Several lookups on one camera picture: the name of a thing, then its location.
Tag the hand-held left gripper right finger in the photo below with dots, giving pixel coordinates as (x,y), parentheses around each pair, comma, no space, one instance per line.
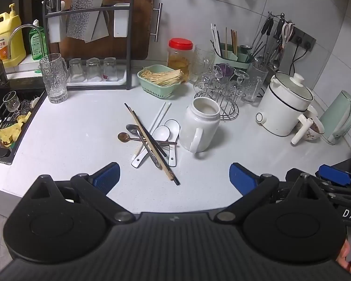
(241,178)

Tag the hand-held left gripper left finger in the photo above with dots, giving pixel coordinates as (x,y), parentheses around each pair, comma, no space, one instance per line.
(106,177)

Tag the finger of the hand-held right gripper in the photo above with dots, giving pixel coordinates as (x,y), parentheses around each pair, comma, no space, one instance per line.
(333,175)
(345,200)

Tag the copper spoon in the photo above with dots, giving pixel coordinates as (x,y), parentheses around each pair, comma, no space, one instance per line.
(123,137)

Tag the steel spoon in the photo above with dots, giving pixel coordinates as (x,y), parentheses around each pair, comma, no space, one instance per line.
(131,128)

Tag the white ceramic jar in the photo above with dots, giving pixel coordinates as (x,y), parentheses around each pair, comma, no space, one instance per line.
(206,123)

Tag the white ceramic spoon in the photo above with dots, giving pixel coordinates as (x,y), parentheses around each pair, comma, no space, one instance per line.
(173,126)
(161,133)

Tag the white chopstick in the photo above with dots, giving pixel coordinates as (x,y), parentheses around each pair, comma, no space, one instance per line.
(166,111)
(158,113)

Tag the steel rack of hanging utensils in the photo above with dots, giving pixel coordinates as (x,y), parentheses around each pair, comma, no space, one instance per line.
(267,26)

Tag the person's right hand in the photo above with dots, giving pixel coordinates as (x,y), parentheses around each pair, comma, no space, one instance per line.
(343,257)

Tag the floral ceramic bowl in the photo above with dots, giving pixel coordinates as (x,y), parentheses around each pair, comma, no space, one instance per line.
(311,134)

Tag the white cylindrical stick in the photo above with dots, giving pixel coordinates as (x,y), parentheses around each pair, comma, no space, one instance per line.
(301,131)

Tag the green electric kettle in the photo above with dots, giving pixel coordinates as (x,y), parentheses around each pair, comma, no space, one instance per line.
(337,114)

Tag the white electric cooking pot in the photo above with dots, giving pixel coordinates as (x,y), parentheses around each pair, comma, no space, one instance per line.
(280,111)

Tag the white pot lid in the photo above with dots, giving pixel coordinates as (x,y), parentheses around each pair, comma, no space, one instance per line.
(292,89)

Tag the black sink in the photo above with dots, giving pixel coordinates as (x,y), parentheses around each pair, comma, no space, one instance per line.
(32,117)

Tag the green plastic basket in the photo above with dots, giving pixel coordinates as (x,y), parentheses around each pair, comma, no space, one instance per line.
(155,89)

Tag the inverted stemmed glass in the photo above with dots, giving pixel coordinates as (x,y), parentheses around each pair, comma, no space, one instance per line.
(241,77)
(204,83)

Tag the yellow cloth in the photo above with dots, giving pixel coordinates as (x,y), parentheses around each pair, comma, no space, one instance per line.
(10,133)

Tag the steel scourer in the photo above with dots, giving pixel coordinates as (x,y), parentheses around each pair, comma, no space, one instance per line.
(26,106)

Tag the small glass cup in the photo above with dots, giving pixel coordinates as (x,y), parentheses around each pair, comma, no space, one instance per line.
(76,68)
(109,68)
(93,68)

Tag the tall textured glass mug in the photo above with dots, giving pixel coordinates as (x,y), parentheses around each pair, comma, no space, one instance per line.
(54,82)

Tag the purple translucent cup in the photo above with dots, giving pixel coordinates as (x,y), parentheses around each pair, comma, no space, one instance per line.
(225,70)

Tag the bundle of bamboo sticks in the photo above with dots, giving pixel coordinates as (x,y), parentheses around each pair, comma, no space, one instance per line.
(163,77)

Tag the grey dish rack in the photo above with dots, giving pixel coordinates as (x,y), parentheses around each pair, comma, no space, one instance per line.
(128,64)

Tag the stemmed crystal glass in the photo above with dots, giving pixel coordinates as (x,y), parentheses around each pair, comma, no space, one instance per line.
(11,101)

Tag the textured glass pitcher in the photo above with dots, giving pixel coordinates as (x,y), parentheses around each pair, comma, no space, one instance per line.
(203,60)

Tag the steel ladle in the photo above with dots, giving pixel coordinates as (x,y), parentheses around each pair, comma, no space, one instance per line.
(245,47)

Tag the red-lidded plastic jar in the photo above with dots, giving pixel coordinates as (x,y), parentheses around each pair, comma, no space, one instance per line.
(180,58)

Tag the bunch of stored chopsticks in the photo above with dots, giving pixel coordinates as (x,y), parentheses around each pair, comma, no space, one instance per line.
(235,39)

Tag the green dish soap bottle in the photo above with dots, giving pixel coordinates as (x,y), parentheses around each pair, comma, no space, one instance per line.
(38,45)

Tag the white plastic rack cup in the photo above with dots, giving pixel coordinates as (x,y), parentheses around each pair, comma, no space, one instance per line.
(54,29)
(122,20)

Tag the wooden cutting board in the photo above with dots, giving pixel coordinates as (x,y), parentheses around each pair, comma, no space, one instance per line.
(137,20)

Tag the yellow detergent bottle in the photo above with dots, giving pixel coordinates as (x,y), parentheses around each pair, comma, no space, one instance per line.
(10,35)

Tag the black wall socket strip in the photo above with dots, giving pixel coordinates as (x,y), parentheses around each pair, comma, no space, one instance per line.
(305,42)

